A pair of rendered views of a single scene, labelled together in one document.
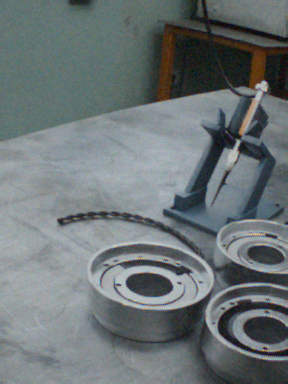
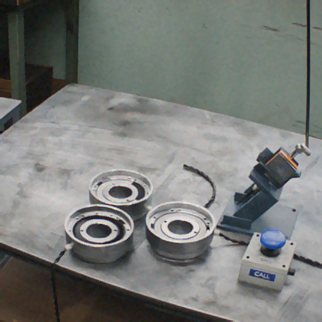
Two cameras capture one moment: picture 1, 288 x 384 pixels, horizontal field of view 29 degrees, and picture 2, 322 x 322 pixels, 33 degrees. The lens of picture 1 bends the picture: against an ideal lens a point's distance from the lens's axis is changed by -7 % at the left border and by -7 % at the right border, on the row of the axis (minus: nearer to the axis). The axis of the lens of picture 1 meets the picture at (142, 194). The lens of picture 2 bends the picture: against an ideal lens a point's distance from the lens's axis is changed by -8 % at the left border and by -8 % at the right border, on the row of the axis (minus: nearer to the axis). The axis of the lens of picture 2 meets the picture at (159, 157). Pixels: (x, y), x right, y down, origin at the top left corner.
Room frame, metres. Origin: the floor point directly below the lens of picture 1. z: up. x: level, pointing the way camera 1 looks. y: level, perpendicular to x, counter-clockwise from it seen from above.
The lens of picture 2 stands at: (0.22, -0.78, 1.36)
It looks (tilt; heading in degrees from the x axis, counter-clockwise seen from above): 30 degrees down; 73
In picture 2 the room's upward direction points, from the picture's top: 3 degrees clockwise
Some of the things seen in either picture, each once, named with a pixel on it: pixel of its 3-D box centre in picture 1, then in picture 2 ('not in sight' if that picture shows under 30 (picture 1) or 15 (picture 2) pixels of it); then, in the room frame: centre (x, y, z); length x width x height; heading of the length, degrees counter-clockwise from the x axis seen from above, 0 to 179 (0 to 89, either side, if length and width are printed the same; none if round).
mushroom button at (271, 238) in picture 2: not in sight; (271, 248); (0.57, -0.23, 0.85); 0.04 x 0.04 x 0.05
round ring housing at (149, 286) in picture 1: (148, 292); (120, 196); (0.40, -0.01, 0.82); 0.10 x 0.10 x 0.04
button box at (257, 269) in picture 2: not in sight; (271, 261); (0.57, -0.24, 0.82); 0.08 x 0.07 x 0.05; 142
